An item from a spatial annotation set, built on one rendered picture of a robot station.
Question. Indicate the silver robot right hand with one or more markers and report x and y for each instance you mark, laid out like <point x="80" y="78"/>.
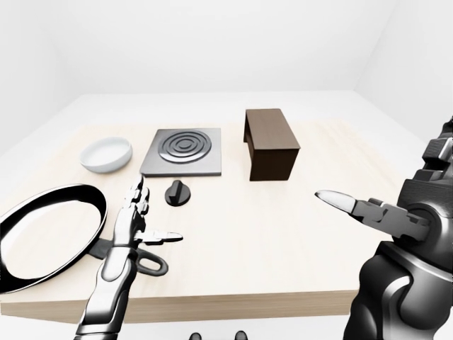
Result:
<point x="424" y="202"/>

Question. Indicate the silver robot left hand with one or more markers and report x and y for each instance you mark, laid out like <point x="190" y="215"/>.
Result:
<point x="125" y="223"/>

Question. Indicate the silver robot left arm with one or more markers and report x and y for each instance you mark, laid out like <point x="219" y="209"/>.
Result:
<point x="108" y="283"/>

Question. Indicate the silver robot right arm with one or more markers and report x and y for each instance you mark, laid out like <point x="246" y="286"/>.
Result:
<point x="396" y="294"/>

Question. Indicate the round black stove knob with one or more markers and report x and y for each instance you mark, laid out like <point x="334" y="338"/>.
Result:
<point x="178" y="195"/>

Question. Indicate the flat dark stove plate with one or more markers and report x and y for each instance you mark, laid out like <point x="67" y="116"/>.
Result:
<point x="184" y="156"/>

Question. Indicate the black frying pan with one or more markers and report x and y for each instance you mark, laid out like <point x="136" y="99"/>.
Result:
<point x="92" y="194"/>

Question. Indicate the white bowl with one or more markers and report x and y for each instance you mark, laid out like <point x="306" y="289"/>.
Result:
<point x="106" y="156"/>

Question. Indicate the small dark rounded shape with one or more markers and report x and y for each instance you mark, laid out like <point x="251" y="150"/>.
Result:
<point x="195" y="336"/>
<point x="241" y="335"/>

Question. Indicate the dark brown wooden box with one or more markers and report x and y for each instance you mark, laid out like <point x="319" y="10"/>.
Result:
<point x="272" y="148"/>

